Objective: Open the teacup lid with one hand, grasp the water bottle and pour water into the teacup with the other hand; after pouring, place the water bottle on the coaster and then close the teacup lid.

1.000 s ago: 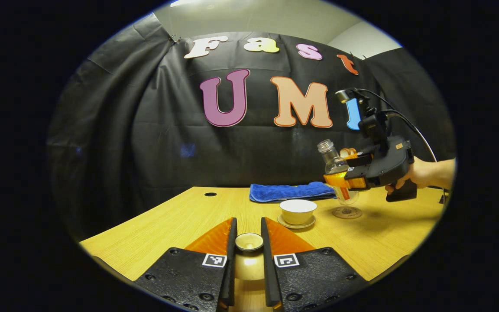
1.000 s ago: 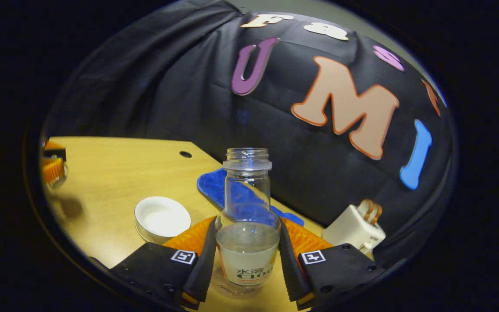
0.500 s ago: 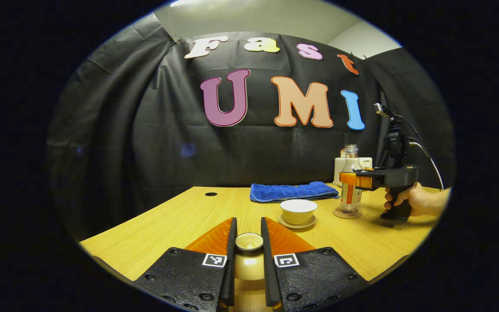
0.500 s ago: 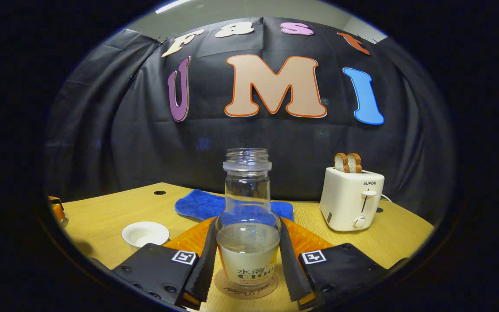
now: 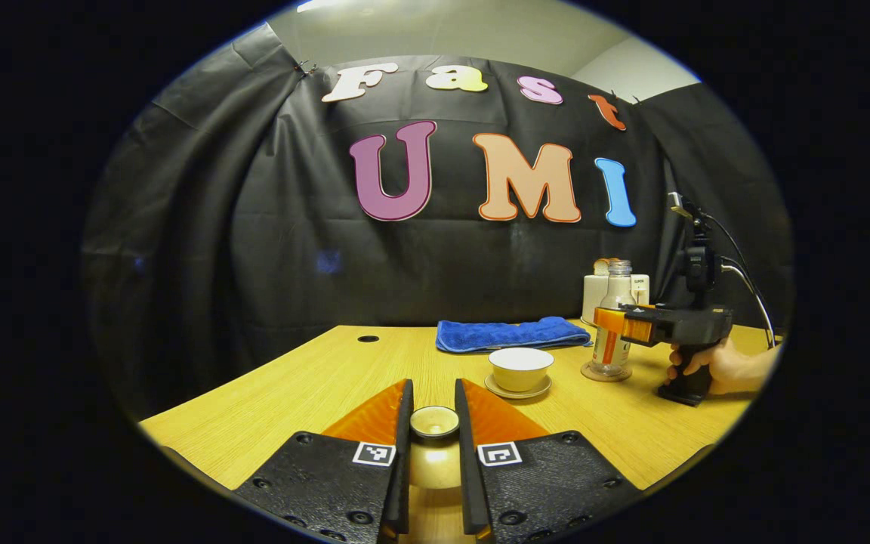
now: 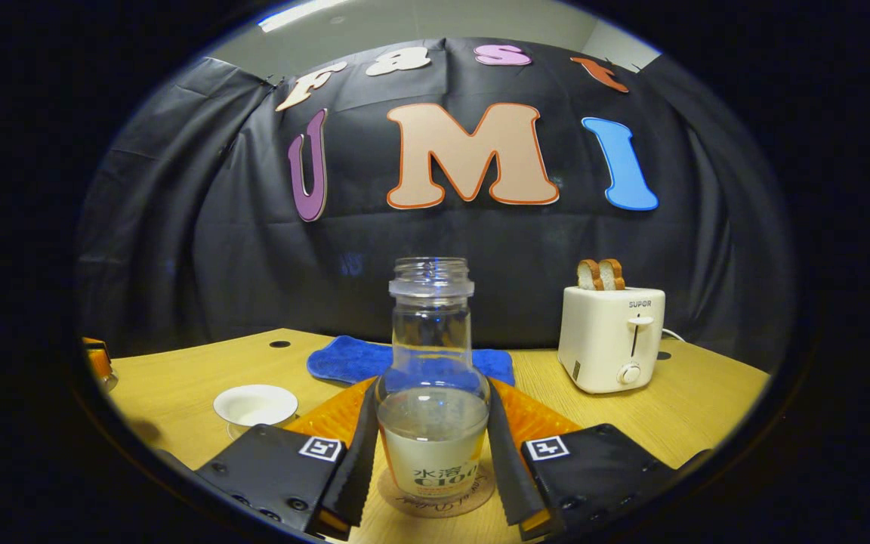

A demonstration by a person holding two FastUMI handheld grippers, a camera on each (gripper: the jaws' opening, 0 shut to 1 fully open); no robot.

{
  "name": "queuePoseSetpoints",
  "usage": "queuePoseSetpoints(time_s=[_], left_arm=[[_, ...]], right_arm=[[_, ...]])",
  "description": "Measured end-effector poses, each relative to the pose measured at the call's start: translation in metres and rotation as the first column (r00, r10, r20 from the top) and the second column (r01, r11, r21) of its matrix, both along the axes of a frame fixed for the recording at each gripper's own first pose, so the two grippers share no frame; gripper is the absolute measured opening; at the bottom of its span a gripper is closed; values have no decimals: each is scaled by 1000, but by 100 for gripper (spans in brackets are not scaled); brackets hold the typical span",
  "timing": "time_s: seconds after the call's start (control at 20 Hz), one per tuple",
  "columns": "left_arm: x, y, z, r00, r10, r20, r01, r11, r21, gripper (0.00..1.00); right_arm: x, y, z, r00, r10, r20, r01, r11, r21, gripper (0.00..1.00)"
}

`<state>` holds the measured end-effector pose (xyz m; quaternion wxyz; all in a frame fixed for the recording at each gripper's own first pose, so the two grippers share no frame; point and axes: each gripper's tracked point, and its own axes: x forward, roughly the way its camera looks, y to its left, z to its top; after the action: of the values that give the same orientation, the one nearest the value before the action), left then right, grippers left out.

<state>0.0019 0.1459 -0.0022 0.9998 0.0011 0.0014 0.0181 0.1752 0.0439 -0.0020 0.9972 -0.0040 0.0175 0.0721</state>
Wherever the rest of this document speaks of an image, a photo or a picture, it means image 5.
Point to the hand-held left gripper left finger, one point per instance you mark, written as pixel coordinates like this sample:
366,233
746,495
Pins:
403,483

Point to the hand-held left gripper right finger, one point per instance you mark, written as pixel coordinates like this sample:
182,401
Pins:
468,483

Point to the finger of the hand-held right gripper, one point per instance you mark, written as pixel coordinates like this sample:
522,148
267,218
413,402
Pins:
624,325

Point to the clear water bottle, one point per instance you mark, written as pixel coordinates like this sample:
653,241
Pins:
616,291

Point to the yellow teacup lid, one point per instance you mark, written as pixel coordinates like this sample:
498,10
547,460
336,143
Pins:
435,461

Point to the round wooden coaster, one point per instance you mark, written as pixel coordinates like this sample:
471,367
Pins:
605,375

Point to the yellow teacup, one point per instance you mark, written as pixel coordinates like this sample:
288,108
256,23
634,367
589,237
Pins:
519,370

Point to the white toaster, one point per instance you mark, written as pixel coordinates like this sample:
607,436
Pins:
592,295

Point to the yellow saucer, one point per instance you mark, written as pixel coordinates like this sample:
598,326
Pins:
518,394

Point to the blue towel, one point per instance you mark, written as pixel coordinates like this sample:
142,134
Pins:
510,334

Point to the ceiling light panel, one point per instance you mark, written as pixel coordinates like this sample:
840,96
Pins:
322,5

